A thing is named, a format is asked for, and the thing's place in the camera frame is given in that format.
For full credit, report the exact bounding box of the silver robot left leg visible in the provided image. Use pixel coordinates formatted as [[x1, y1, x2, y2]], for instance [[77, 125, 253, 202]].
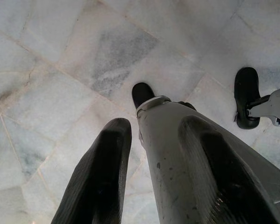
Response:
[[135, 95, 280, 224]]

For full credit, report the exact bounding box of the silver robot right leg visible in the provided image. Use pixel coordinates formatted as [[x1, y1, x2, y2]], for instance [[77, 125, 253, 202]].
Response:
[[245, 84, 280, 126]]

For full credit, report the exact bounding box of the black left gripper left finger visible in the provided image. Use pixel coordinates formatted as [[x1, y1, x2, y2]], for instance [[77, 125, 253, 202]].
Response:
[[50, 118, 132, 224]]

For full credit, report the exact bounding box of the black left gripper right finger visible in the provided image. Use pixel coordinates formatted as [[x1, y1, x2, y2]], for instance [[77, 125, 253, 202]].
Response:
[[178, 114, 280, 224]]

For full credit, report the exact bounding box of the black robot right foot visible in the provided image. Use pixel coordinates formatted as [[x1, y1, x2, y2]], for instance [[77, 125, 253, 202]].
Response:
[[233, 67, 262, 130]]

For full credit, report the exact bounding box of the silver robot leg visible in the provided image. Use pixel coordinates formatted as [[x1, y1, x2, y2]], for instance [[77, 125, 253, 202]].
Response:
[[135, 95, 280, 224], [245, 84, 280, 126]]

